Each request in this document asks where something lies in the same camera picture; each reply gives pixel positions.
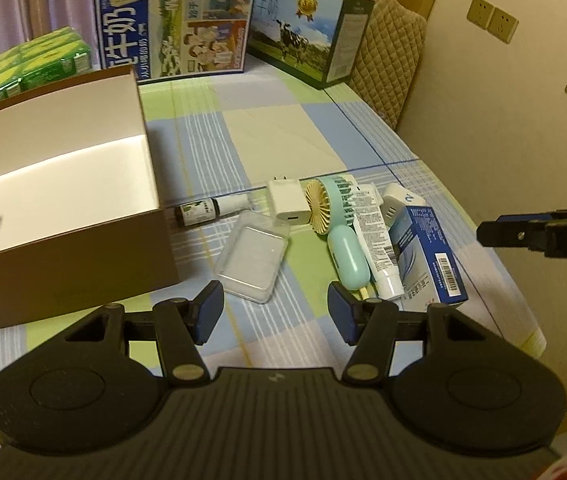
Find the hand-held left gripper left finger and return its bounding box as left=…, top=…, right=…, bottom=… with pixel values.
left=58, top=280, right=225, bottom=387

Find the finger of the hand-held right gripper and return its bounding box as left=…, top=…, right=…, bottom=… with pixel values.
left=477, top=220, right=549, bottom=257
left=496, top=207, right=567, bottom=224

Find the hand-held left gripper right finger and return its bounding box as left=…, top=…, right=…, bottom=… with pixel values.
left=327, top=281, right=489, bottom=387

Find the mint handheld fan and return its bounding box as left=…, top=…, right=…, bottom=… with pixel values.
left=305, top=174, right=381, bottom=302

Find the white tube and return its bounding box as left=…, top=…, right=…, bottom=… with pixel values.
left=351, top=184, right=405, bottom=301

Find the blue and white box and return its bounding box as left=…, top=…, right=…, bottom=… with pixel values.
left=388, top=205, right=467, bottom=312

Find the brown spray bottle green label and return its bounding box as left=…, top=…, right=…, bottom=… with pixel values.
left=176, top=195, right=254, bottom=229

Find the brown cardboard box white inside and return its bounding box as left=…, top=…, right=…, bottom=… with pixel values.
left=0, top=67, right=180, bottom=337

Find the clear plastic case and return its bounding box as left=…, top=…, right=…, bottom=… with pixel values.
left=214, top=210, right=292, bottom=305

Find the white power adapter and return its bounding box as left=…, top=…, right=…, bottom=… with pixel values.
left=381, top=182, right=427, bottom=226

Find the white charger plug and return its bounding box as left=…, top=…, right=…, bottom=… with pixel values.
left=267, top=176, right=311, bottom=226

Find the beige quilted cover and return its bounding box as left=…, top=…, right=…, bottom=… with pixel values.
left=336, top=0, right=428, bottom=131

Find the dark cow print milk case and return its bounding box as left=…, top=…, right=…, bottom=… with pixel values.
left=246, top=0, right=377, bottom=91

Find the blue illustrated milk case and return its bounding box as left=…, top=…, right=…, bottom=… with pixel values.
left=92, top=0, right=259, bottom=84

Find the wrapped pack of green cartons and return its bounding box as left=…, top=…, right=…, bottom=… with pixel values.
left=0, top=26, right=92, bottom=117

